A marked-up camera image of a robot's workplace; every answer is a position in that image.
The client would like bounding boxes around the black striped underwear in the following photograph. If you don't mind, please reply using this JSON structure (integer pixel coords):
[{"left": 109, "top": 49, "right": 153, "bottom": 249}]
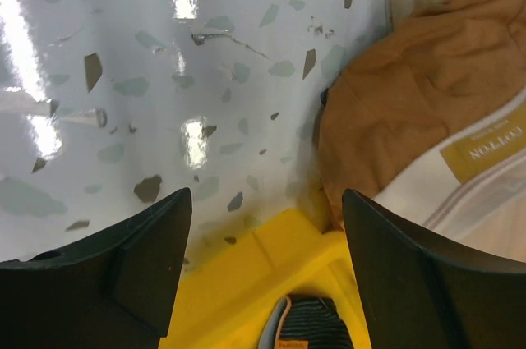
[{"left": 257, "top": 294, "right": 353, "bottom": 349}]

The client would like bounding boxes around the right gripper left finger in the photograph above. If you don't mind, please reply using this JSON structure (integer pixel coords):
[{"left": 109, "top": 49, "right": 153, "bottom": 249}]
[{"left": 1, "top": 188, "right": 192, "bottom": 349}]

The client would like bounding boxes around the yellow plastic tray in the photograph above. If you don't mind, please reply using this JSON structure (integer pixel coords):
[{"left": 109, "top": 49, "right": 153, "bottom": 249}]
[{"left": 159, "top": 209, "right": 371, "bottom": 348}]

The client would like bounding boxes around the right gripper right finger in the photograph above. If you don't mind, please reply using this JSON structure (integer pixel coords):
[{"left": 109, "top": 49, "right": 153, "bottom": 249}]
[{"left": 342, "top": 190, "right": 525, "bottom": 349}]

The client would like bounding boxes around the tan brown underwear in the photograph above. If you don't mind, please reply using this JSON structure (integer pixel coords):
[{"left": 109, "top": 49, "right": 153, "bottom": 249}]
[{"left": 314, "top": 0, "right": 526, "bottom": 243}]

